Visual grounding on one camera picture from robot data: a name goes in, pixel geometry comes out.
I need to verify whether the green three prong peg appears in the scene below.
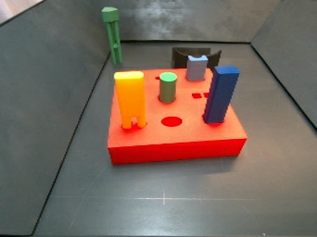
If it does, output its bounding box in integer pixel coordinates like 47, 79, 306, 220
102, 6, 123, 65

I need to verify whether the red peg board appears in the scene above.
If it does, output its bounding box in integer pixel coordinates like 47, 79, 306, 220
108, 69, 248, 165

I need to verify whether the yellow two prong peg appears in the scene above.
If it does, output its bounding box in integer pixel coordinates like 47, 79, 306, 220
114, 71, 146, 129

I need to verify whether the green cylinder peg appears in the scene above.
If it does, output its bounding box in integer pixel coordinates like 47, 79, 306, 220
158, 72, 177, 104

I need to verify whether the light blue notched peg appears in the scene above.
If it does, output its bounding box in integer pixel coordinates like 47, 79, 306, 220
186, 56, 209, 81

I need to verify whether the dark blue square peg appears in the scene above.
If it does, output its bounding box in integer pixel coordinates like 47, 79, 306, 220
203, 66, 241, 124

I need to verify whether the black curved bracket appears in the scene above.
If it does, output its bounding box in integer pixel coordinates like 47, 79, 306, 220
173, 47, 222, 69

